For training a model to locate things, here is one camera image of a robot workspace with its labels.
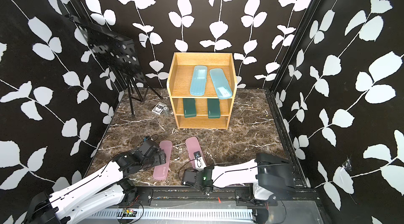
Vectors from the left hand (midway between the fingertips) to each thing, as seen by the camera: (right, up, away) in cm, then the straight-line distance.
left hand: (161, 155), depth 82 cm
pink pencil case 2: (+16, +3, +8) cm, 18 cm away
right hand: (+20, -8, -2) cm, 21 cm away
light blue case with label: (+33, +35, -7) cm, 49 cm away
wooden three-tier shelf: (+10, +40, -1) cm, 41 cm away
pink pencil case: (0, -8, -1) cm, 8 cm away
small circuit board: (-12, -22, -12) cm, 28 cm away
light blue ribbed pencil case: (+20, +37, -4) cm, 42 cm away
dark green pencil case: (+15, +27, +4) cm, 31 cm away
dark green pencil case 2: (+28, +25, +4) cm, 38 cm away
